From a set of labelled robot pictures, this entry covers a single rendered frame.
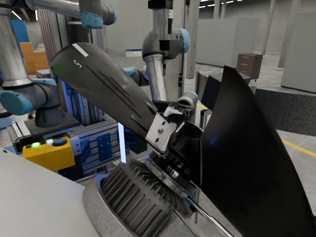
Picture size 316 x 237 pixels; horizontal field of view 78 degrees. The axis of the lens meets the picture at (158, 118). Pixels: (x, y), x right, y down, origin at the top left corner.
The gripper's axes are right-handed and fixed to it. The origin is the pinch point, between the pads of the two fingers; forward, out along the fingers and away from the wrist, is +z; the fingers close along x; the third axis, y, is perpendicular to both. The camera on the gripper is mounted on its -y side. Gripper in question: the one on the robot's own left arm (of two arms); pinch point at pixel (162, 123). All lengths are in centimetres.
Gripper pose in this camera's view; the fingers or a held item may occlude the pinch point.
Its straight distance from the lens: 68.6
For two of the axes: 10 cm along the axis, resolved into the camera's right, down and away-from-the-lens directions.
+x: -1.0, 9.0, 4.3
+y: 9.3, 2.4, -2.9
